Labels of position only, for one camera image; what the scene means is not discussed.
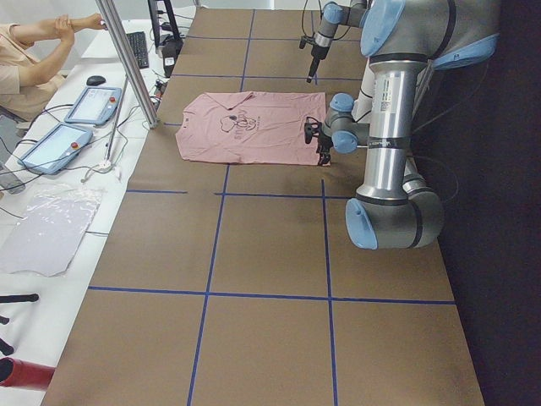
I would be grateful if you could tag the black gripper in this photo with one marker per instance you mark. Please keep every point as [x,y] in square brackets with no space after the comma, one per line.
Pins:
[317,52]
[324,146]

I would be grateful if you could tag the pink Snoopy t-shirt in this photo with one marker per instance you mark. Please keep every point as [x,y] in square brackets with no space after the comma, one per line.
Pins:
[250,127]

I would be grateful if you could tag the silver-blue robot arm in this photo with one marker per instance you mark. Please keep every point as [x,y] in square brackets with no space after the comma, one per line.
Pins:
[332,16]
[394,207]

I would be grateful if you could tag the black device on desk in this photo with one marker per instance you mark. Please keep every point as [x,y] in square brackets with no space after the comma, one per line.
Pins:
[168,50]

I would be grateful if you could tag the black keyboard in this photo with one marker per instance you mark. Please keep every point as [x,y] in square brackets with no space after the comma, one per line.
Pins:
[138,44]

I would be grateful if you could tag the black computer mouse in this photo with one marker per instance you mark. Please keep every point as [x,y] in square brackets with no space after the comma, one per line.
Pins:
[95,80]

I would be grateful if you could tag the far blue teach pendant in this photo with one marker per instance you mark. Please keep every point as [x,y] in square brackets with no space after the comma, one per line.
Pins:
[95,105]

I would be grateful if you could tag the blue teach pendant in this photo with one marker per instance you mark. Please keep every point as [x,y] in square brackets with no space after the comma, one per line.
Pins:
[56,149]
[95,105]

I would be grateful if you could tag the near blue teach pendant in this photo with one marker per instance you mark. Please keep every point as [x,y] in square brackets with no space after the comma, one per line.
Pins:
[56,149]

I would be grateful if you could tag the seated person beige shirt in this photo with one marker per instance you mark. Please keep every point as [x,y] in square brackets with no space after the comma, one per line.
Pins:
[28,83]

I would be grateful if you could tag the clear plastic bag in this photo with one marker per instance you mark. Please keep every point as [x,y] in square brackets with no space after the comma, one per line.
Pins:
[48,236]

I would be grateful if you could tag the black tripod legs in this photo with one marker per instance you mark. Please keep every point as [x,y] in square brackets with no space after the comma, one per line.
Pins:
[6,348]

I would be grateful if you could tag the red cylinder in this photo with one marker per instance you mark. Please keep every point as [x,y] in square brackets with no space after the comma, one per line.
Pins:
[24,374]

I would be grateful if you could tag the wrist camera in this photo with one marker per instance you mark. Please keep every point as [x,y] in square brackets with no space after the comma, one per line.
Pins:
[312,129]
[306,40]

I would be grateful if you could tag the white camera mast pedestal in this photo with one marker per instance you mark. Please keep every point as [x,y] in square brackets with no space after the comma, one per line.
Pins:
[362,106]

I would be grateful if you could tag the aluminium frame post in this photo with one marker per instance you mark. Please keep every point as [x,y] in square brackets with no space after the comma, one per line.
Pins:
[114,25]

